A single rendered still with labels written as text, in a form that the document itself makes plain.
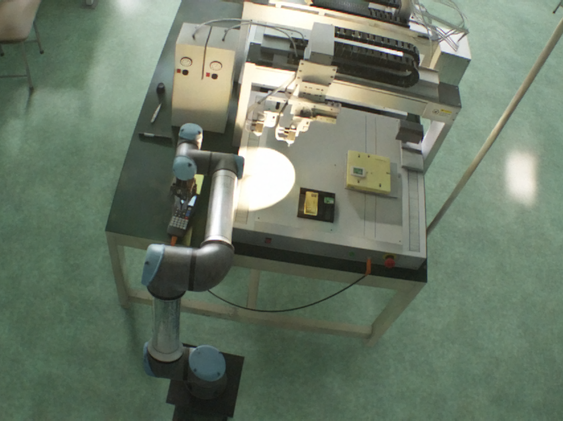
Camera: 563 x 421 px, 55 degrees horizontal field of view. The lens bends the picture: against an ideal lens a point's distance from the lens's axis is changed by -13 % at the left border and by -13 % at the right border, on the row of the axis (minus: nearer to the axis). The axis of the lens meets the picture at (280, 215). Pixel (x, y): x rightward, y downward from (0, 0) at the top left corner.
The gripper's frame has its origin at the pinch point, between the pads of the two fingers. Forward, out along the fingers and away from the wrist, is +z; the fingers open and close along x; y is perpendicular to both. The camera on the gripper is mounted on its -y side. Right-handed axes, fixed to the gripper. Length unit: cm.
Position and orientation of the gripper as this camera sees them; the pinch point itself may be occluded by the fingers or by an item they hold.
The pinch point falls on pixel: (181, 206)
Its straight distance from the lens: 219.9
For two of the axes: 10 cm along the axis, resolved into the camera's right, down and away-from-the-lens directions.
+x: 9.7, 2.5, 0.3
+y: -1.5, 6.6, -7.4
